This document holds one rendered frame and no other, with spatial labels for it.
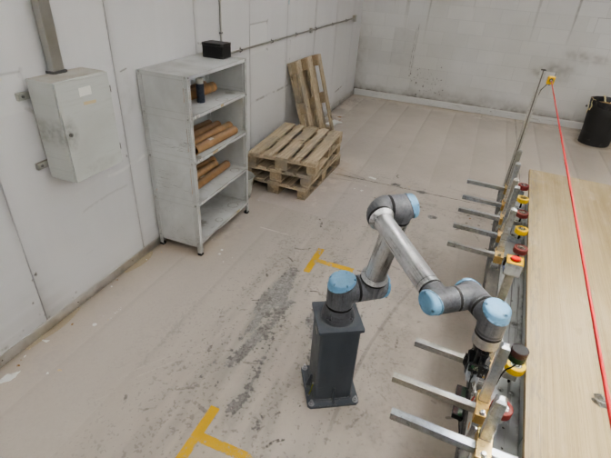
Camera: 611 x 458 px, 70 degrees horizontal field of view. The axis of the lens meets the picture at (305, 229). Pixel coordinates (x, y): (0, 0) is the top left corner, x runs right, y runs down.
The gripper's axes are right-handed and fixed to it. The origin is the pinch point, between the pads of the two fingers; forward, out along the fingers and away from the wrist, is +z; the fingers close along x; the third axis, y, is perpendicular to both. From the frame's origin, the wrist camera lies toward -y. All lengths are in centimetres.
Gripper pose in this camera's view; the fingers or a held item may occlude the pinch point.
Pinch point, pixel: (470, 377)
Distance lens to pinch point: 181.9
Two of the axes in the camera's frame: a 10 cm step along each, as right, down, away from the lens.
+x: 9.1, 2.6, -3.3
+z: -0.6, 8.5, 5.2
